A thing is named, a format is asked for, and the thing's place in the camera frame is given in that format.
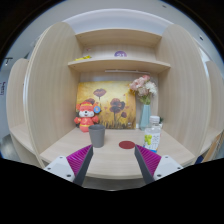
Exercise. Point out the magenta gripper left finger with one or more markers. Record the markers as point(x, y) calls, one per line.
point(79, 162)

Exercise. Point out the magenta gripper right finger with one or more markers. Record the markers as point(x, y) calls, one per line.
point(148, 161)

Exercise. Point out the clear plastic water bottle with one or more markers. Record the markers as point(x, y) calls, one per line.
point(152, 134)

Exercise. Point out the red round coaster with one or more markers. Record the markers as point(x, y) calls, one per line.
point(126, 144)

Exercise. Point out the grey plastic cup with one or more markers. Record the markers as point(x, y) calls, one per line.
point(97, 134)

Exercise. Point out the light blue vase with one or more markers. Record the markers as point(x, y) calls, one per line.
point(145, 115)

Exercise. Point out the small potted succulent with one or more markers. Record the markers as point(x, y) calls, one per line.
point(161, 122)

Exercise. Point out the red plush tiger toy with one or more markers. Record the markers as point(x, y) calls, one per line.
point(87, 115)

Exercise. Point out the yellow flower painting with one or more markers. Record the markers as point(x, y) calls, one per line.
point(115, 101)

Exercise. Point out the pink white flower bouquet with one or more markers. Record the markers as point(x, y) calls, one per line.
point(144, 88)

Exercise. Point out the wooden desk shelf unit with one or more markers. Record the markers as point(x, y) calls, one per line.
point(42, 90)

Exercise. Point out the yellow object on shelf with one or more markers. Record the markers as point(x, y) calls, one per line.
point(83, 58)

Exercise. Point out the purple object on shelf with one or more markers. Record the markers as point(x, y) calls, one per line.
point(120, 54)

